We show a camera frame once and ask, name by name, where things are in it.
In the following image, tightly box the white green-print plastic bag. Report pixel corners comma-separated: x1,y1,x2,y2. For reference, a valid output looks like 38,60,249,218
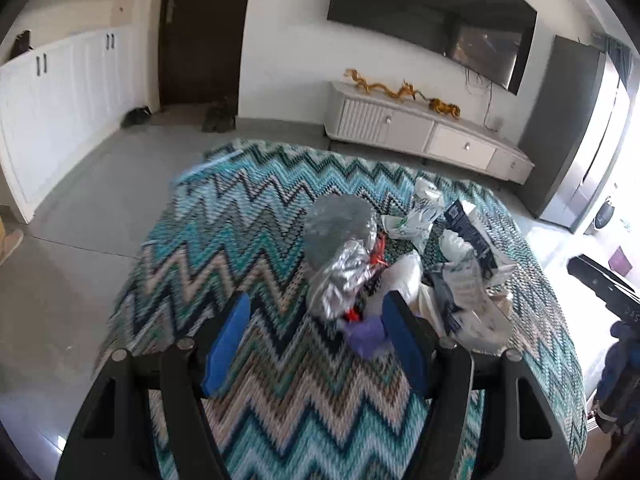
381,178,445,254

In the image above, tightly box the white tissue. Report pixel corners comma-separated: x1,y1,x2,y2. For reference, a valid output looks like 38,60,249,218
383,250,422,307

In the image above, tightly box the golden tiger figurine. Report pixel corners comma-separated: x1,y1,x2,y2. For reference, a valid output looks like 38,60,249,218
427,98,461,119

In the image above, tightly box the blue grey curtain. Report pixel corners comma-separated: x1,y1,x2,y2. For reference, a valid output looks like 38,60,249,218
604,35,632,84

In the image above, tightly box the large black wall television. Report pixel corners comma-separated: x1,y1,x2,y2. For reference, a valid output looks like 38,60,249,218
328,0,537,94

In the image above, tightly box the washing machine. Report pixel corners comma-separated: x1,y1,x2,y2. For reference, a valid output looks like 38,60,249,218
590,196,615,235

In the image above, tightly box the silver foil bag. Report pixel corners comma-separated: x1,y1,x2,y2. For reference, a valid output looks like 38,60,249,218
303,194,378,321

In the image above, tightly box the black handbag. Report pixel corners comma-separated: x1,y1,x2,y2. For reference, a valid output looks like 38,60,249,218
9,29,32,60

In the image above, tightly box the grey double-door refrigerator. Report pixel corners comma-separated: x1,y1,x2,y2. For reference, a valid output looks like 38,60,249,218
518,36,630,232

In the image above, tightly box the white TV cabinet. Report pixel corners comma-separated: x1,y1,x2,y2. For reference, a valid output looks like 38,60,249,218
324,82,534,184

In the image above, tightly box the white lower shoe cabinet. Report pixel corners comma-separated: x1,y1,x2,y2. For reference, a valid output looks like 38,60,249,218
1,25,146,222

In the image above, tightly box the white wall charger device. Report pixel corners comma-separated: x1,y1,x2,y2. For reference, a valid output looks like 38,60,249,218
491,117,503,132

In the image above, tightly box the black shoes pair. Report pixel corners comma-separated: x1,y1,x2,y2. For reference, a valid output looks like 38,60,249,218
120,106,152,129

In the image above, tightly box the purple plastic bag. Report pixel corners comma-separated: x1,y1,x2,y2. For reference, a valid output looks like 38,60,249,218
344,316,393,361

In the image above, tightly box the golden dragon figurine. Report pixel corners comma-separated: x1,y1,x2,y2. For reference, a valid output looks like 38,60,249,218
344,68,425,101

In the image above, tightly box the dark brown entrance door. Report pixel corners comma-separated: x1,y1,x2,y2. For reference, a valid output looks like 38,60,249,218
158,0,248,105

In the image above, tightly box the brown boots pair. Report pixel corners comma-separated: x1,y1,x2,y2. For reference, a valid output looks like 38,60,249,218
202,96,238,133

